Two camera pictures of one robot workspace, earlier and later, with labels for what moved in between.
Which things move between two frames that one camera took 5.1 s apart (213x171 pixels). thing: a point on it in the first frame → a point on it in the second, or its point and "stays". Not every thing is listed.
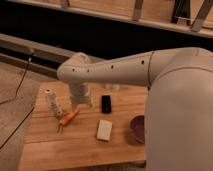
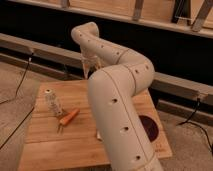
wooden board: (61, 136) stays
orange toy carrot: (67, 118) stays
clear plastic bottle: (53, 101) stays
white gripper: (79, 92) → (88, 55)
